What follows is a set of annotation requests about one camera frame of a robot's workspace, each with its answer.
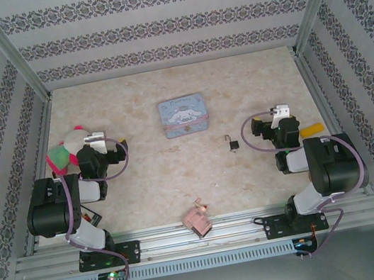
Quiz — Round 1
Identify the small black padlock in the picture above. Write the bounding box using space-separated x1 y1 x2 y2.
224 132 242 154

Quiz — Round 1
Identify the blue cartoon tin box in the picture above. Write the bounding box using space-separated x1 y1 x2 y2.
156 90 212 140

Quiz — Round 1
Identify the yellow rectangular block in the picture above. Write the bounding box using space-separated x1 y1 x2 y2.
298 121 326 139

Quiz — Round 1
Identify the white pink green plush toy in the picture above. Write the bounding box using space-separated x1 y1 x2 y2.
40 122 103 180

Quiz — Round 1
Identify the black card with orange print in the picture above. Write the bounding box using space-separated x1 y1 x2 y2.
81 207 104 230

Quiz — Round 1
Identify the pink toy pencil sharpener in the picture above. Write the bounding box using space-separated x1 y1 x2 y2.
178 196 215 242

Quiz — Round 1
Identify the right small circuit board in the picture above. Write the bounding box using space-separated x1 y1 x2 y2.
293 236 317 251

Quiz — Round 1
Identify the left green lit circuit board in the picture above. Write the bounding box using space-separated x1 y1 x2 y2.
98 269 128 280

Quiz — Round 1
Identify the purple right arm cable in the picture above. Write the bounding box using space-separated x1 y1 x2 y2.
237 96 374 267

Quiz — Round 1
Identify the aluminium side rail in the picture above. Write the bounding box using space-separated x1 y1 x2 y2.
0 97 79 256
294 45 374 205

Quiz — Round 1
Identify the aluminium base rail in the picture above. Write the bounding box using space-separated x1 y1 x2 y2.
9 189 374 280

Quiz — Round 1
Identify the grey slotted cable duct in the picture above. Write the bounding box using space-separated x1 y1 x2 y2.
53 240 297 280

